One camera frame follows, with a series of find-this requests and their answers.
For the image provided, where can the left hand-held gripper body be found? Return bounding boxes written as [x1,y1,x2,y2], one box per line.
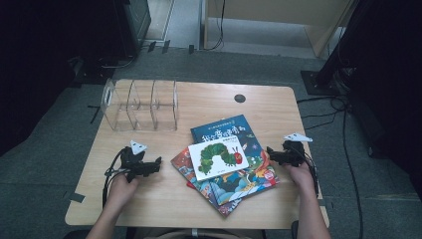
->
[119,139,152,183]

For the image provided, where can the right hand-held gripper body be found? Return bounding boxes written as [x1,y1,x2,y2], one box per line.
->
[281,132,314,167]

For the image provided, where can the light blue monsters picture book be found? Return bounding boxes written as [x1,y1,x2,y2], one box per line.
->
[170,147,243,219]

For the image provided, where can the dark blue picture book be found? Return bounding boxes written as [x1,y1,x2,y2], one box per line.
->
[189,114,281,207]

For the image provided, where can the white caterpillar picture book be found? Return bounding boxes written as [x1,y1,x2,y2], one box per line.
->
[187,135,250,182]

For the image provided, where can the clear acrylic book rack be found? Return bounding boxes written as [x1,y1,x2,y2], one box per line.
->
[100,78,179,132]

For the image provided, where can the person's right hand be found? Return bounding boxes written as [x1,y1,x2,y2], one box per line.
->
[285,162,317,195]

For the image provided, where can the person's left hand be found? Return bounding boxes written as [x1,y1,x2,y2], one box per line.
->
[108,173,139,205]

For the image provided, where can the black stand base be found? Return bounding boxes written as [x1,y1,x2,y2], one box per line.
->
[300,69,340,97]

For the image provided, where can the black equipment cabinet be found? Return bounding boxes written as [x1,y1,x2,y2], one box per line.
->
[110,0,152,59]

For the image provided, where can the dark curtain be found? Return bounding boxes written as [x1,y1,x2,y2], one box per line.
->
[0,0,115,157]

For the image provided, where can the light wooden cabinet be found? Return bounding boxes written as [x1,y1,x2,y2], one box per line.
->
[202,0,360,58]

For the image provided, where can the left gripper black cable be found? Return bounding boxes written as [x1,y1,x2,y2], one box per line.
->
[102,148,129,208]

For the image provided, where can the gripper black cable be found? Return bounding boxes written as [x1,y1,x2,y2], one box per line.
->
[302,152,320,197]
[102,148,129,208]

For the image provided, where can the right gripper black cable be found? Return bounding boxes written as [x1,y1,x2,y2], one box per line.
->
[302,152,320,197]

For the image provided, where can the black floor cables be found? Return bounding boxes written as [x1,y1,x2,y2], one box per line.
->
[296,94,366,239]

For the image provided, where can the black hanging cable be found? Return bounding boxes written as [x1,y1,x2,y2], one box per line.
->
[203,0,227,52]

